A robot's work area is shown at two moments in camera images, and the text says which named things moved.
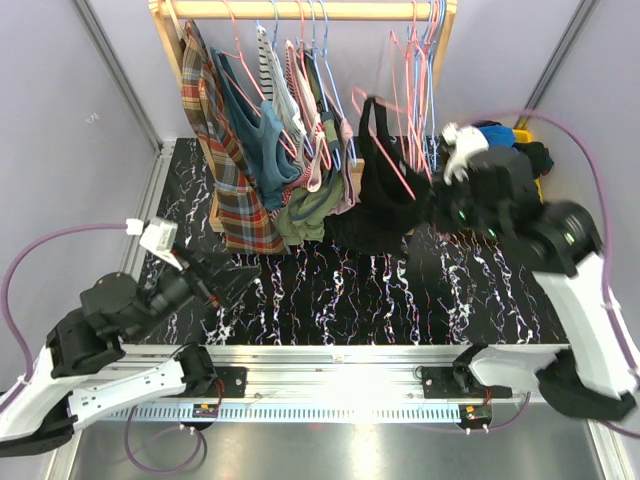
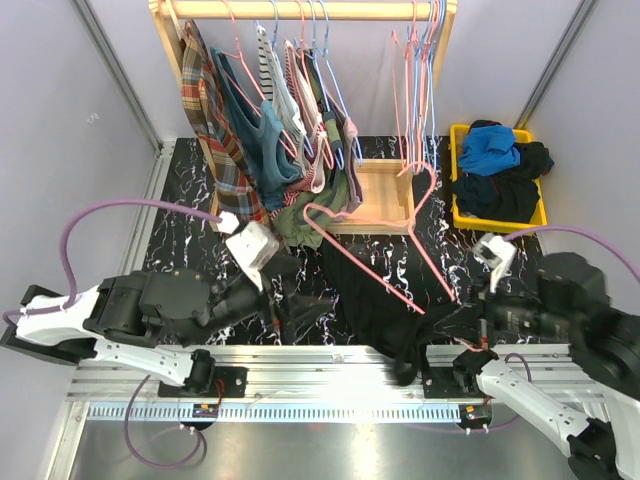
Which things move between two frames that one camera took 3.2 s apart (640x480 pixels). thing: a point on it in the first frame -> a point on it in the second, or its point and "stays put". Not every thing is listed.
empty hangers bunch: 425,27 stays put
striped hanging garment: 275,90 stays put
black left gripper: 228,285 -> 303,309
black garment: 394,203 -> 381,318
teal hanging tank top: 262,123 stays put
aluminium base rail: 320,383 stays put
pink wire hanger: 378,140 -> 405,226
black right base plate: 440,383 stays put
